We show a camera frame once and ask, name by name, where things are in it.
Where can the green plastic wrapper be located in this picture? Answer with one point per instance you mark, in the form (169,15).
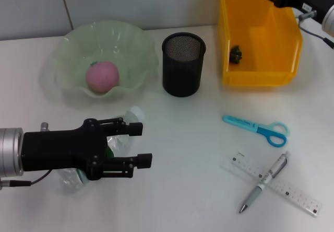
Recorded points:
(236,54)

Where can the blue scissors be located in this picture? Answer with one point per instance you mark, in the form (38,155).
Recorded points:
(261,130)

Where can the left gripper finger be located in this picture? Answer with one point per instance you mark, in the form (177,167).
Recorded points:
(144,161)

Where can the transparent plastic ruler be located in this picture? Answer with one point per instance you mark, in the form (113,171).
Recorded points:
(300,195)

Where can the black mesh pen holder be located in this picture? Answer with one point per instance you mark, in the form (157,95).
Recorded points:
(182,70)

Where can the white silver ballpoint pen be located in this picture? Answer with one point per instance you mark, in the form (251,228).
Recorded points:
(261,185)

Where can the green glass fruit bowl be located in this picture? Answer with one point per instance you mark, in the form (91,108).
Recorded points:
(117,38)

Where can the yellow plastic bin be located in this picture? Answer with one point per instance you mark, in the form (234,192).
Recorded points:
(276,46)

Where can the clear plastic water bottle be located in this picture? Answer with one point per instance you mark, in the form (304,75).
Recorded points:
(122,143)

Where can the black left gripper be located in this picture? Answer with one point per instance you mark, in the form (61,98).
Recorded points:
(60,151)

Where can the pink peach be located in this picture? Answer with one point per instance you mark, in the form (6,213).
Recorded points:
(103,76)

